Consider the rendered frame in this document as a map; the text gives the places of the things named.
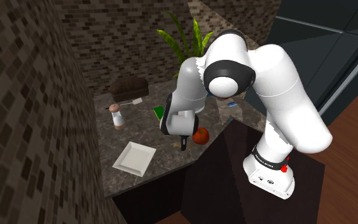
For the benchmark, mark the dark brown bread loaf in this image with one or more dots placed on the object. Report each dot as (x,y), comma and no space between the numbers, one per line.
(129,89)

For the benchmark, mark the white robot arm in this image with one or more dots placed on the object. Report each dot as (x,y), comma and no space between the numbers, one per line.
(278,93)

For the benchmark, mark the red apple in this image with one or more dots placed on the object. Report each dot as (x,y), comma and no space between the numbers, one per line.
(201,136)

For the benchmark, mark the green potted plant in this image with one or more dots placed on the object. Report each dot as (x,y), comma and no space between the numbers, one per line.
(185,40)

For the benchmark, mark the dark robot stand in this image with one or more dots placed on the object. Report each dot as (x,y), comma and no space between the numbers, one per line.
(228,186)

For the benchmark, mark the white square plate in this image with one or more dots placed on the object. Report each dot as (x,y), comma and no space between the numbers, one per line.
(134,158)

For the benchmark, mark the small blue flat object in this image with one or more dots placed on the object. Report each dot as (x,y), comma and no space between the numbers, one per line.
(232,104)

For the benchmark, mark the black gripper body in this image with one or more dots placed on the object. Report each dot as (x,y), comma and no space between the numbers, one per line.
(183,142)

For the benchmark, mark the green book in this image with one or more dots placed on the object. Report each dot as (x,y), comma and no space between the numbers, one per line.
(158,113)

